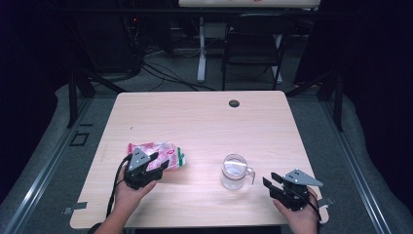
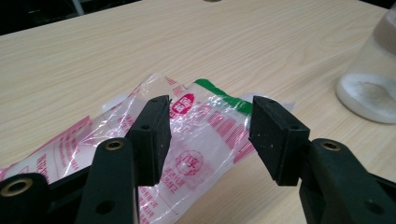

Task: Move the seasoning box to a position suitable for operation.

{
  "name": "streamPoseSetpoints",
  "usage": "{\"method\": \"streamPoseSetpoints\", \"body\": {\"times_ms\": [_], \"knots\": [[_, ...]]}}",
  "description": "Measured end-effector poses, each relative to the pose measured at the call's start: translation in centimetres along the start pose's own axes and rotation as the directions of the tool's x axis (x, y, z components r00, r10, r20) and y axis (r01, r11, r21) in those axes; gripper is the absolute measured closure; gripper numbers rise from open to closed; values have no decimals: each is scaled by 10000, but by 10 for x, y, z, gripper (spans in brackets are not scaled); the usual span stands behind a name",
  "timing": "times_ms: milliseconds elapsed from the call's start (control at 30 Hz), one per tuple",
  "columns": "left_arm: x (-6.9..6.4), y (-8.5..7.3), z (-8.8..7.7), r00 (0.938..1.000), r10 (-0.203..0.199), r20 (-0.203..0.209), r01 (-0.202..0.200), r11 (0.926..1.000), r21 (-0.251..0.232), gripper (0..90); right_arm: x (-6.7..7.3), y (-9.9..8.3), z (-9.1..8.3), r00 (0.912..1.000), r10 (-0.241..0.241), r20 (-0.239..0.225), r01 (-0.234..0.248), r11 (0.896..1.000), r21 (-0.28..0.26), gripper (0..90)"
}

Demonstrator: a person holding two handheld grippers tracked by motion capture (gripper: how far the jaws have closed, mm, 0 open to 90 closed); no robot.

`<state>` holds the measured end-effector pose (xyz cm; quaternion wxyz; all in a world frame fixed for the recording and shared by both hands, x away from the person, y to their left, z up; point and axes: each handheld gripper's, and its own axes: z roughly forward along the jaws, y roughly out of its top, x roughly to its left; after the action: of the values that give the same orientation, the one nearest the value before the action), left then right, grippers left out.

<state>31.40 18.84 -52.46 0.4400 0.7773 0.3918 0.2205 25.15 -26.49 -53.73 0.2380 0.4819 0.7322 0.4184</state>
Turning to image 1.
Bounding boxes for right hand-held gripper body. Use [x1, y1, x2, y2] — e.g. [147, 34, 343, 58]
[269, 168, 324, 212]

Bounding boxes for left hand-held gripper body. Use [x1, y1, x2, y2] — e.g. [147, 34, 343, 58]
[123, 147, 164, 191]

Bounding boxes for pink and white plastic bag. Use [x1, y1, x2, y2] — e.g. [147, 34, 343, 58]
[127, 140, 187, 172]

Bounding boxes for person's left hand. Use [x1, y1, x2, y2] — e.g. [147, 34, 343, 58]
[113, 165, 158, 215]

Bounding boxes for person's right hand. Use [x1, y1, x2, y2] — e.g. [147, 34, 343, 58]
[272, 186, 321, 234]

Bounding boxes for grey tape piece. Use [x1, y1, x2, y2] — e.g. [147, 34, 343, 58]
[61, 201, 89, 215]
[316, 195, 336, 210]

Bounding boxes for black tape square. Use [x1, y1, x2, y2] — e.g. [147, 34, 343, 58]
[68, 131, 91, 147]

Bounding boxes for black metal stand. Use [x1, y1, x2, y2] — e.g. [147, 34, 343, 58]
[285, 69, 345, 133]
[66, 67, 128, 129]

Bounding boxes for white table leg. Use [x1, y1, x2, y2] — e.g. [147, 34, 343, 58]
[197, 16, 208, 84]
[274, 33, 283, 85]

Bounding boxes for black equipment box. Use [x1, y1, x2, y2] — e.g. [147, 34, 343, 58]
[77, 15, 141, 74]

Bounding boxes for black folding chair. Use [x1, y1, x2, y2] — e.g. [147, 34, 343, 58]
[221, 13, 295, 92]

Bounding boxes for left hand-held gripper black cable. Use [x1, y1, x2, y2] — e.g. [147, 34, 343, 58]
[105, 155, 131, 218]

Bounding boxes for hand-held gripper black cable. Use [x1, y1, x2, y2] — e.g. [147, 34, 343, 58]
[105, 155, 131, 218]
[305, 189, 324, 226]

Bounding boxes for right hand-held gripper black cable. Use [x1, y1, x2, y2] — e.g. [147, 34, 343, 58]
[305, 189, 324, 226]

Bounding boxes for aluminium floor rail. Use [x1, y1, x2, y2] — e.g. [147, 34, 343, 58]
[2, 97, 94, 234]
[319, 100, 393, 234]

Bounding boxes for black floor cables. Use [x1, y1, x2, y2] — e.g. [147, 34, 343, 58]
[139, 61, 217, 93]

